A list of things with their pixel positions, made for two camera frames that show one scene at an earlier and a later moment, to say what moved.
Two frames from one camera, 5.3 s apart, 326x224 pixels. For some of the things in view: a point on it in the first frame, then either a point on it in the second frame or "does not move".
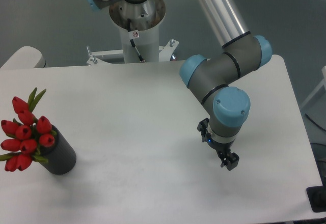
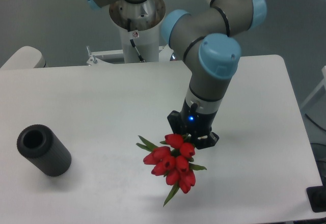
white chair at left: x=25 y=57 does not move
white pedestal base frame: x=95 y=58 does not move
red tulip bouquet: x=25 y=134 → x=174 y=161
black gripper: x=231 y=160 → x=196 y=124
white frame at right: x=323 y=83 does not move
